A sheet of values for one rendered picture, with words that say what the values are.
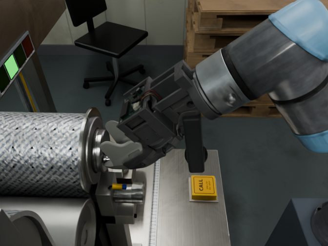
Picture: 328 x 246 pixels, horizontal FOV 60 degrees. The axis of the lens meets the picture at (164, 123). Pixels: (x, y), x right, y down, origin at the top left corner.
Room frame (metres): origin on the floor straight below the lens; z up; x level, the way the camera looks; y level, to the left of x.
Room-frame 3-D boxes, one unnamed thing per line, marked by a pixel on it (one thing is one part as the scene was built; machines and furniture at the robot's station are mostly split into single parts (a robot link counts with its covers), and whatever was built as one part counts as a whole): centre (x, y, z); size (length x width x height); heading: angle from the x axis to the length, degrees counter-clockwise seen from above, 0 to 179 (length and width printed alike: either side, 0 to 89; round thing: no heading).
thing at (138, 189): (0.29, 0.05, 1.18); 0.04 x 0.02 x 0.04; 178
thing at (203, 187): (0.48, -0.12, 0.91); 0.07 x 0.07 x 0.02; 88
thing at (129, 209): (0.29, 0.08, 1.05); 0.06 x 0.05 x 0.31; 88
